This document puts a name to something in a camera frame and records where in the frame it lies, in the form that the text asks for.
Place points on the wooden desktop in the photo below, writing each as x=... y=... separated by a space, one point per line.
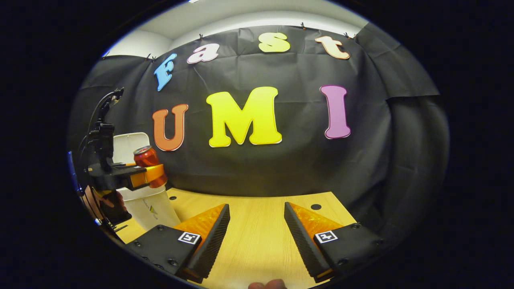
x=257 y=241

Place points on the red pop can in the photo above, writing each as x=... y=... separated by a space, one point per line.
x=146 y=158

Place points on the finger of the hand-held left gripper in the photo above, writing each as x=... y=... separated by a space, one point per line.
x=116 y=176

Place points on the black backdrop cloth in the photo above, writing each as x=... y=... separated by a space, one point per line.
x=281 y=168

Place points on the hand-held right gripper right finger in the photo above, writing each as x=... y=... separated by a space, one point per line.
x=303 y=243

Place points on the white desktop garbage bin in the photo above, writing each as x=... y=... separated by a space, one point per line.
x=152 y=208

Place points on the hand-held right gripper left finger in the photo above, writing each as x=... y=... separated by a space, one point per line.
x=213 y=241

